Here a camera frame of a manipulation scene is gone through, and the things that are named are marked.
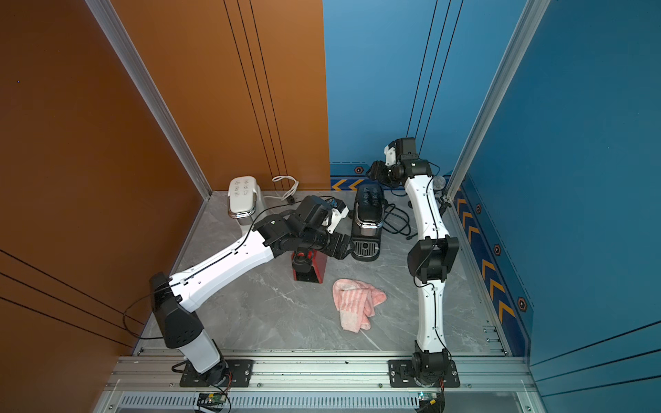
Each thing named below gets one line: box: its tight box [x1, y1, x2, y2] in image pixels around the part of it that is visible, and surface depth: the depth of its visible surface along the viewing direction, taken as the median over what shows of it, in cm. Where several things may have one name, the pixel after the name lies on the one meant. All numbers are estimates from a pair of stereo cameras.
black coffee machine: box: [351, 183, 385, 262], surface depth 88 cm
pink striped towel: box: [332, 278, 387, 333], surface depth 85 cm
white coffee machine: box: [227, 175, 265, 226], surface depth 90 cm
